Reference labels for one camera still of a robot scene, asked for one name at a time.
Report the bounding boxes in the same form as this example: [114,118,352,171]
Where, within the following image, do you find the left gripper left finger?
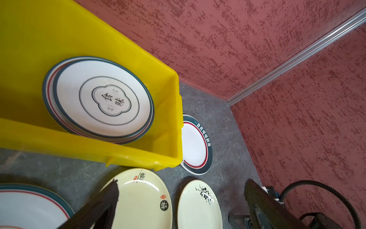
[59,180,119,229]

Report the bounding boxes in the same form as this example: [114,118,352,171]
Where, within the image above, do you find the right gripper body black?
[228,213,344,229]

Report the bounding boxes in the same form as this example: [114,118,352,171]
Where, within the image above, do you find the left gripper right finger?
[244,179,308,229]

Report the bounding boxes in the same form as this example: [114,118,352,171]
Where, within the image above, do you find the cream plate small motifs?
[106,169,173,229]

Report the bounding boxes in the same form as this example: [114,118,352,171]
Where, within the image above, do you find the cream plate black brushstroke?
[177,180,223,229]

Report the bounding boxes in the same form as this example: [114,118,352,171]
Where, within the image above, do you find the white plate green rim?
[181,114,213,175]
[1,183,74,229]

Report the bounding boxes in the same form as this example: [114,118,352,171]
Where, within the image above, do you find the white plate green quatrefoil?
[53,57,155,144]

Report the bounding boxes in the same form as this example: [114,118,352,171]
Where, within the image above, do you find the yellow plastic bin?
[1,1,183,171]

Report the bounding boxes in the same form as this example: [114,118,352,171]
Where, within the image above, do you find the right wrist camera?
[262,186,284,205]

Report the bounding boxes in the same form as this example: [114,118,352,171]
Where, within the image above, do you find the black corrugated cable conduit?
[278,179,362,229]

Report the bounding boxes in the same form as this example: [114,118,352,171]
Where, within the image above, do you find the right aluminium corner post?
[227,9,366,106]

